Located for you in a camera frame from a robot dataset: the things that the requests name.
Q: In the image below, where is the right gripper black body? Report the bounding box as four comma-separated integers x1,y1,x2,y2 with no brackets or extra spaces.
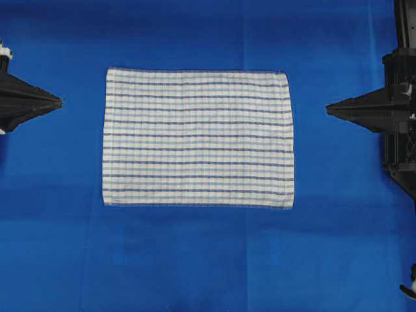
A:
383,48,415,171

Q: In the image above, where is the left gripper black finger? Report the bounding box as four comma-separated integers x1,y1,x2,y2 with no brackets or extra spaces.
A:
1,72,62,104
1,104,62,133

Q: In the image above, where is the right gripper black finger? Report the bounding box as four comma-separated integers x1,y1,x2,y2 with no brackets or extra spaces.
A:
326,109,390,133
326,88,390,110

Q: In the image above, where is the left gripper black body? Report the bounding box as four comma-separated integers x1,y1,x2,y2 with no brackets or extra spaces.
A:
0,41,13,81

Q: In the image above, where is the blue striped white towel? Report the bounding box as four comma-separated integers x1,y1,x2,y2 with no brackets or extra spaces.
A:
102,67,295,209

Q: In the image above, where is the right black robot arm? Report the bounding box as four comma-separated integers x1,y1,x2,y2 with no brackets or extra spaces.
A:
326,1,415,176

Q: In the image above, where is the blue table cloth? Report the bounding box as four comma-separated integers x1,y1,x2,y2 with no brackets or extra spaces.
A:
1,1,415,311

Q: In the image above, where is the black clamp with white tip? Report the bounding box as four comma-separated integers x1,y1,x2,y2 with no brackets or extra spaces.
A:
399,263,416,299

